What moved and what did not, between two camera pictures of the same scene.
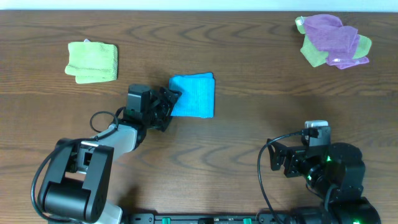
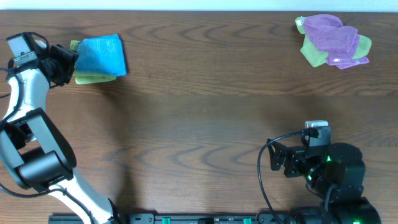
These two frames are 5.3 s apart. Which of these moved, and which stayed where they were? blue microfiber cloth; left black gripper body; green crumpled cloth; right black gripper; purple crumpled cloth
Moved: left black gripper body; blue microfiber cloth
Stayed: right black gripper; purple crumpled cloth; green crumpled cloth
